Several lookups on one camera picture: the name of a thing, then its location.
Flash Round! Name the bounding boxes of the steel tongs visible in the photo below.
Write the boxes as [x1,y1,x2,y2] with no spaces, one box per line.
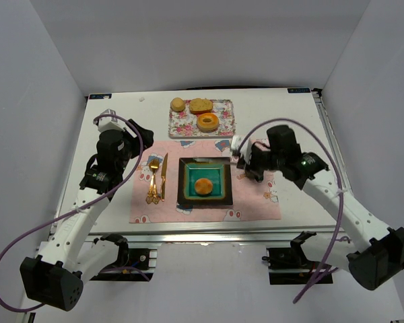
[193,157,238,165]

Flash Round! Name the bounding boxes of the round orange bun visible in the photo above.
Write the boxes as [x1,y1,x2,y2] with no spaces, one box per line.
[194,178,213,195]

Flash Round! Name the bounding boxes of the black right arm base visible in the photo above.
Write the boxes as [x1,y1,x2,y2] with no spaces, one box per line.
[261,231,323,285]

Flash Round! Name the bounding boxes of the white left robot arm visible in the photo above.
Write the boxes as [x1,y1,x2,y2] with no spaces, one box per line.
[20,115,154,312]

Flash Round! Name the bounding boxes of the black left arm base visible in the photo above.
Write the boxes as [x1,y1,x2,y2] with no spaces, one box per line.
[90,234,154,282]

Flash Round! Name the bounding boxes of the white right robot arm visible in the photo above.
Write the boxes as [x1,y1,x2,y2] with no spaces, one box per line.
[231,124,404,291]

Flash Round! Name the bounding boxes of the brown bread slice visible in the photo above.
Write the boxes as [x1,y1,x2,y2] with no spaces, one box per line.
[189,98,213,114]

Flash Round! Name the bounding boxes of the dark green mug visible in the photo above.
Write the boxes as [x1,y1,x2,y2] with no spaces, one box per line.
[254,174,263,182]

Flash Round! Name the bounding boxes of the square teal black plate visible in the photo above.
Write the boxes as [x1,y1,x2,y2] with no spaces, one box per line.
[177,157,233,207]

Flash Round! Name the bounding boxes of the gold knife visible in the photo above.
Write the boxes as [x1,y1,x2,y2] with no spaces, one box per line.
[160,153,168,201]

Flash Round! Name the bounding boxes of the gold fork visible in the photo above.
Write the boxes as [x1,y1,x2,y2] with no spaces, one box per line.
[145,159,160,204]

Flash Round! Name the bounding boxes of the pink cartoon placemat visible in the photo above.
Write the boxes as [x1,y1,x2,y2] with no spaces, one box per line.
[130,139,281,224]

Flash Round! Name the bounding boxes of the floral rectangular tray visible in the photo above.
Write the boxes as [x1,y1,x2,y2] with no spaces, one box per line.
[168,98,236,139]

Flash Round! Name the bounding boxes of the small round muffin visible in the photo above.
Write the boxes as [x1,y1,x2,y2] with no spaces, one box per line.
[170,98,185,112]

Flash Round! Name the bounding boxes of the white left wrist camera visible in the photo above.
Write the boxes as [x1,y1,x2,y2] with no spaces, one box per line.
[93,109,126,133]

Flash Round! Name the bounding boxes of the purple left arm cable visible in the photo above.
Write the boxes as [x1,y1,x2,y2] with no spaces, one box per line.
[0,113,145,312]

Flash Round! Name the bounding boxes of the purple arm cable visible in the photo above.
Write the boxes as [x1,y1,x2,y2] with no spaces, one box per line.
[0,113,145,312]
[237,117,344,304]

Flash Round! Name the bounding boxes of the glazed ring doughnut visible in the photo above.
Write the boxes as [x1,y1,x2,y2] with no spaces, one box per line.
[197,113,220,132]

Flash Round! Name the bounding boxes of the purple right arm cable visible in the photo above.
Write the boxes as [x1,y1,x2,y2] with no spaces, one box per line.
[237,117,344,304]

